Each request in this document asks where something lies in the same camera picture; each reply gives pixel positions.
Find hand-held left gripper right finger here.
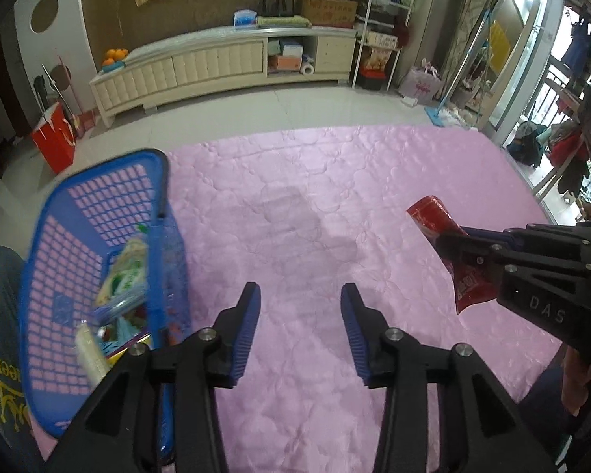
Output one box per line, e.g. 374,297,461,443
340,283,557,473

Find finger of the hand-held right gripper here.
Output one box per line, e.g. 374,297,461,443
435,231,591,283
460,223,591,258

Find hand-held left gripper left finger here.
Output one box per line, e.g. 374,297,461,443
44,282,262,473

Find red snack packet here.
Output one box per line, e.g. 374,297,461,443
406,196,498,315

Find clear teal snack packet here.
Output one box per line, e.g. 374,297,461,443
112,314,151,344

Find green cracker packet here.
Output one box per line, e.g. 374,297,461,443
95,235,151,309

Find pale yellow wafer packet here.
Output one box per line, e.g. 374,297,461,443
75,320,110,386

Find blue plastic basket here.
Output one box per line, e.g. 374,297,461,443
19,149,193,457

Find person's right hand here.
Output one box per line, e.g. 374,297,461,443
561,347,591,416

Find wooden clothes rack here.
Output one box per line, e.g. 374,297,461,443
505,56,591,203

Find blue mop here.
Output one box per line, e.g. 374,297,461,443
425,7,494,127

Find pink quilted blanket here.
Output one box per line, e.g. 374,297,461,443
30,125,565,473

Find pink shopping bag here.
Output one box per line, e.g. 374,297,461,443
399,61,444,101

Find arched standing mirror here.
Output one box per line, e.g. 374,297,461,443
475,0,543,132

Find hanging clothes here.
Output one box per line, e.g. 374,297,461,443
559,5,591,80

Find patterned curtain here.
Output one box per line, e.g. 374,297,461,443
446,0,504,105

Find white metal rack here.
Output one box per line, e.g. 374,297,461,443
351,0,416,91

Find silver tower air conditioner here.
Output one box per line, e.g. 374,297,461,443
399,0,462,94

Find grey cushion with gold print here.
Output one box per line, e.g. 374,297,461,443
0,246,46,473

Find red paper bag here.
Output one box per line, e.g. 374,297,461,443
31,103,76,175

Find cream television cabinet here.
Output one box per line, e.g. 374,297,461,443
89,24,358,129

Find cardboard box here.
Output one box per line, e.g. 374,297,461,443
301,0,358,29

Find broom with dustpan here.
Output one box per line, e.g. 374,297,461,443
54,49,95,134

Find green folded mat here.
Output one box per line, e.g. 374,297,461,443
256,15,312,30

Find black router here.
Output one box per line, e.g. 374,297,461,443
258,0,299,19

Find plate of oranges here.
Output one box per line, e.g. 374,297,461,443
102,48,128,71

